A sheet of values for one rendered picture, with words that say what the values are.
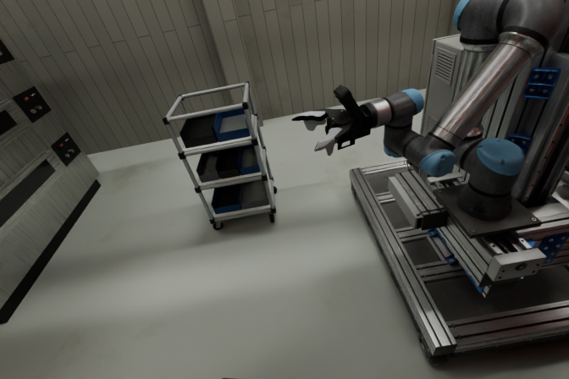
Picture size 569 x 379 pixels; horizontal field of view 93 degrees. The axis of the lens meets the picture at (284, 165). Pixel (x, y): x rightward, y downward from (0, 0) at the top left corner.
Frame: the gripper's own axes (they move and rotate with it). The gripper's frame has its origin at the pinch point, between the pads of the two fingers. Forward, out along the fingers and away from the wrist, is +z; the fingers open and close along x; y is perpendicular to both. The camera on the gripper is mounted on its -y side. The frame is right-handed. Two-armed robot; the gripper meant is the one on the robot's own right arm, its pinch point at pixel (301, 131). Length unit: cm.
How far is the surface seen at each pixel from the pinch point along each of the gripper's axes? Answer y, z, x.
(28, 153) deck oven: 75, 168, 180
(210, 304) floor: 129, 60, 30
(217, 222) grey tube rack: 127, 44, 88
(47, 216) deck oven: 117, 174, 148
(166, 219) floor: 142, 88, 123
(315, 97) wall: 140, -110, 239
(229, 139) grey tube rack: 60, 15, 93
